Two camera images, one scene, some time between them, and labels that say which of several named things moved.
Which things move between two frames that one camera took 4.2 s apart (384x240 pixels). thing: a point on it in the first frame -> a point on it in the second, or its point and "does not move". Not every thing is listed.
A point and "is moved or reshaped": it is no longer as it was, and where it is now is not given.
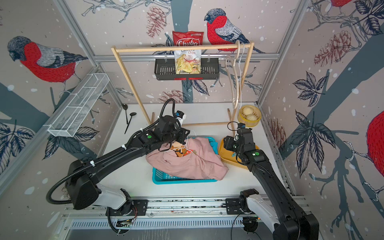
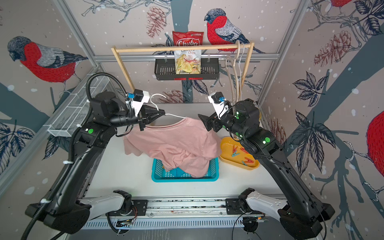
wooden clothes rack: (116, 49) does not move
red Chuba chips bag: (188, 62) does not move
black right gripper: (228, 142) -> (208, 123)
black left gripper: (183, 135) -> (142, 117)
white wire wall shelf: (67, 122) does not move
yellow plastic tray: (230, 157) does not move
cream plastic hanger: (234, 104) does not move
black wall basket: (165, 70) does not move
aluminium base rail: (164, 213) does not move
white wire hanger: (239, 72) does not move
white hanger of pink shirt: (186, 143) -> (157, 108)
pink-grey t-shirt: (195, 157) is moved or reshaped
